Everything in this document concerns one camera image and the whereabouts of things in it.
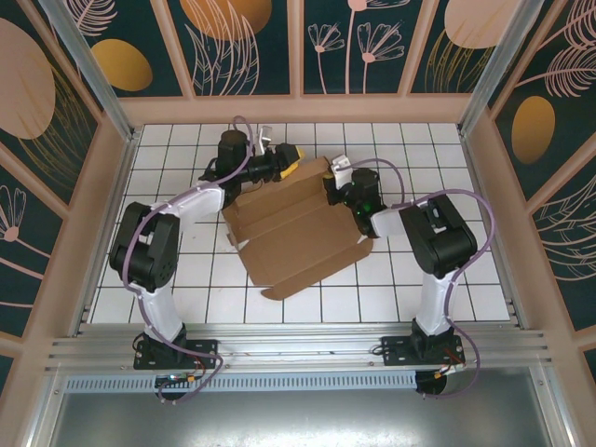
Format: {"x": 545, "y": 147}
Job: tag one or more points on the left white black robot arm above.
{"x": 160, "y": 312}

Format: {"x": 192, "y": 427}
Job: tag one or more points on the yellow power connector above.
{"x": 191, "y": 379}
{"x": 440, "y": 374}

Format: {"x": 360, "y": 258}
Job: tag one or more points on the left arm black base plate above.
{"x": 205, "y": 349}

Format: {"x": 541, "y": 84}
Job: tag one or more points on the small circuit board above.
{"x": 174, "y": 377}

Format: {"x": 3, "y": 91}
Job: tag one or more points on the brown cardboard box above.
{"x": 298, "y": 223}

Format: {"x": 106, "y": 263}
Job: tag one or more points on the aluminium mounting rail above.
{"x": 298, "y": 342}

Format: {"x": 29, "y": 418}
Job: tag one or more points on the aluminium corner post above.
{"x": 98, "y": 84}
{"x": 500, "y": 70}

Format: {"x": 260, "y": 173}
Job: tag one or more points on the grey metal sheet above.
{"x": 298, "y": 419}

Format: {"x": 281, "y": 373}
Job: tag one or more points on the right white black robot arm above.
{"x": 433, "y": 307}

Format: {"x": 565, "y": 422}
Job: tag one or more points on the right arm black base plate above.
{"x": 396, "y": 349}

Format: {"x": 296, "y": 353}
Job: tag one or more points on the aluminium side rail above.
{"x": 83, "y": 321}
{"x": 518, "y": 314}

